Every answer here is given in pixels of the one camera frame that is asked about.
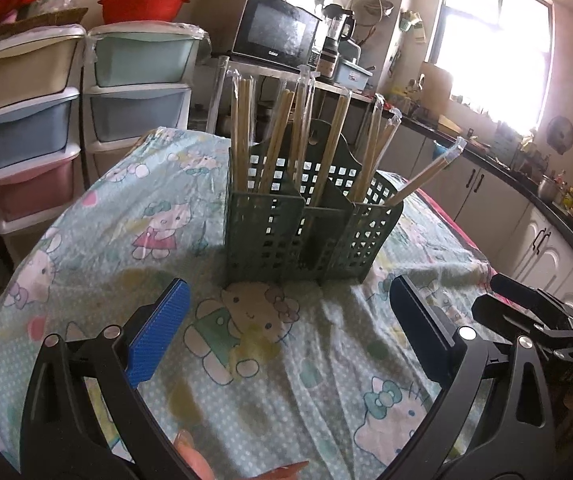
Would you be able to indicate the blender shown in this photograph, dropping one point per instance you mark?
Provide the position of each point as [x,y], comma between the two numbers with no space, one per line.
[336,40]

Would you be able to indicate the green blue drawer tower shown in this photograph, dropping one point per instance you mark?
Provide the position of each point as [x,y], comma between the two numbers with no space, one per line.
[141,105]

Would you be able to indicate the metal shelf rack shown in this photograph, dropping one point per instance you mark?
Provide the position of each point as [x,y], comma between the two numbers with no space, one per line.
[266,72]

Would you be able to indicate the window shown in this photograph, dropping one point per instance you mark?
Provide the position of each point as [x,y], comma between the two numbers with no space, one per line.
[491,45]

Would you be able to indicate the black microwave oven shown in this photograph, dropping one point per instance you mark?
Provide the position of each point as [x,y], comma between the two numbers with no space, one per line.
[276,27]

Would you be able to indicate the green wall holder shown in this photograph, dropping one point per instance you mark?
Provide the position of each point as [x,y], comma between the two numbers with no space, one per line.
[411,27]

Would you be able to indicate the round wall plate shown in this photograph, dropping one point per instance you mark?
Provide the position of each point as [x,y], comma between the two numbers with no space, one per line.
[560,135]

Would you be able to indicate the bunch of bamboo chopsticks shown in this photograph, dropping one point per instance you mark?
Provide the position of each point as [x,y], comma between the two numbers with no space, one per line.
[240,135]

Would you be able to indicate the light blue dish box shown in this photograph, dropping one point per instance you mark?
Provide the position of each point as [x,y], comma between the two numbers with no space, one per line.
[356,75]

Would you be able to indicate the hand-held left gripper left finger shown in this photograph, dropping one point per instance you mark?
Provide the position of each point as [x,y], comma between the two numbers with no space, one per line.
[159,332]

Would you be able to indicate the kitchen counter with cabinets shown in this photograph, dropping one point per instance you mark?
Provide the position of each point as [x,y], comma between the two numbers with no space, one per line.
[506,200]

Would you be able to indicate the steel pot on counter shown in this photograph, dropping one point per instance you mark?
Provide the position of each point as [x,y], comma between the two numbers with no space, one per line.
[546,188]

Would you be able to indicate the green plastic utensil holder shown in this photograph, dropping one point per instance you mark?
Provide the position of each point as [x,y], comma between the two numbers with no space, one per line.
[276,240]

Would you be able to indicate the red plastic basin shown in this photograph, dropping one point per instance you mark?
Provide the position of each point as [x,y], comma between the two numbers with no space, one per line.
[141,6]

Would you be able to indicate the flat woven basket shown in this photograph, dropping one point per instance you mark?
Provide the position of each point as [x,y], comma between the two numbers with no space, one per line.
[41,21]

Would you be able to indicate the person's left hand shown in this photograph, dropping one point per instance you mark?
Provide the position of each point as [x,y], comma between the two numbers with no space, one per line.
[194,460]

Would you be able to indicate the cartoon cat printed tablecloth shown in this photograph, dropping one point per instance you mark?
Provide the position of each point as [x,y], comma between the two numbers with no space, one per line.
[116,260]

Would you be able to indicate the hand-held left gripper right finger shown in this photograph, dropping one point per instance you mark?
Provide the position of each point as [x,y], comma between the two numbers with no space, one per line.
[419,330]

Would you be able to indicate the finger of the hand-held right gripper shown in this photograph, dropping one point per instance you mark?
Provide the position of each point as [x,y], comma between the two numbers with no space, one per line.
[501,315]
[536,302]

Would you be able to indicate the blue hanging bin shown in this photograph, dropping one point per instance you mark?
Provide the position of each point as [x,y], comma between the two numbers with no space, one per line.
[440,151]

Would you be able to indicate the cream blue pink drawer tower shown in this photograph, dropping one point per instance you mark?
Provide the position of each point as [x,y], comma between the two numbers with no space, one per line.
[26,135]

